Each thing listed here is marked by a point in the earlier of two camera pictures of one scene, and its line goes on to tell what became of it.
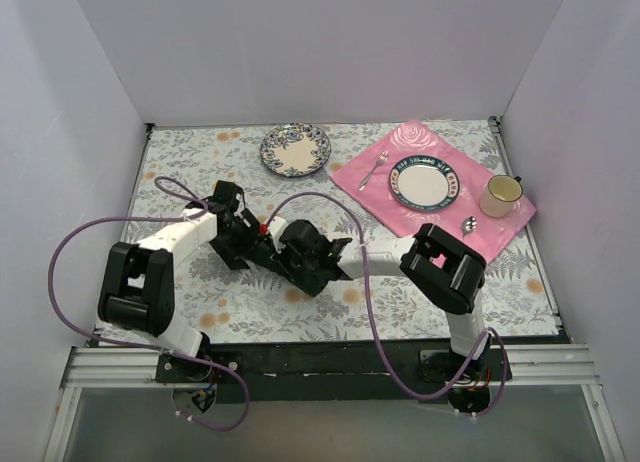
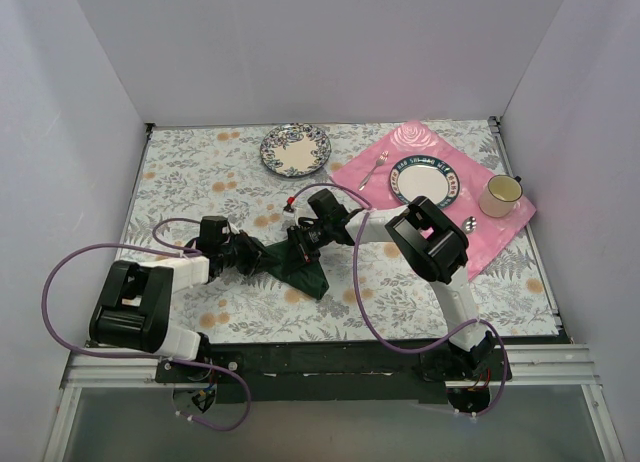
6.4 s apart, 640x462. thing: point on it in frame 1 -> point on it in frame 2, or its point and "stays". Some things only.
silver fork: (382, 160) stays
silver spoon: (468, 226) stays
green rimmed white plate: (424, 183) stays
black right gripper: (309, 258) -> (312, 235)
